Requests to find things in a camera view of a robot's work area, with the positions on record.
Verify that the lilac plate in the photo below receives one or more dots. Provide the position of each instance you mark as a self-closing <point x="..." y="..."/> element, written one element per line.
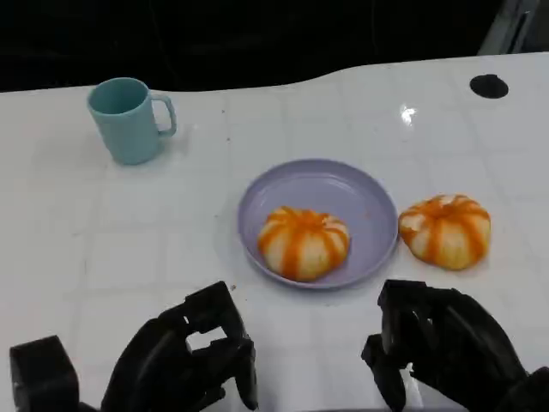
<point x="317" y="189"/>

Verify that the orange white toy bread roll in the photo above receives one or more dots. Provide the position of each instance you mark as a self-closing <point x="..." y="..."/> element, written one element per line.
<point x="446" y="232"/>
<point x="304" y="244"/>

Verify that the pale green mug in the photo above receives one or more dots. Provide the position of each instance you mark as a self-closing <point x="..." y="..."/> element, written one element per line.
<point x="126" y="137"/>

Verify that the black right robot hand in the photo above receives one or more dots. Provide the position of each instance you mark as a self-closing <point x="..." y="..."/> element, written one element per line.
<point x="463" y="347"/>

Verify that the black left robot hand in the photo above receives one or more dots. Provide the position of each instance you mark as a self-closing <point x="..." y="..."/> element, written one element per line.
<point x="158" y="369"/>

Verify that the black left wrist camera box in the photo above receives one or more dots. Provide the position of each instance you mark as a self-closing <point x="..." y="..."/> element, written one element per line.
<point x="43" y="373"/>

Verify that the grey metal frame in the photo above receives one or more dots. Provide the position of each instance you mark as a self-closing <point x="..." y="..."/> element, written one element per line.
<point x="510" y="26"/>

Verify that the black round table grommet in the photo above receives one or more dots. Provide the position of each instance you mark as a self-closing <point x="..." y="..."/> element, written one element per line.
<point x="489" y="86"/>

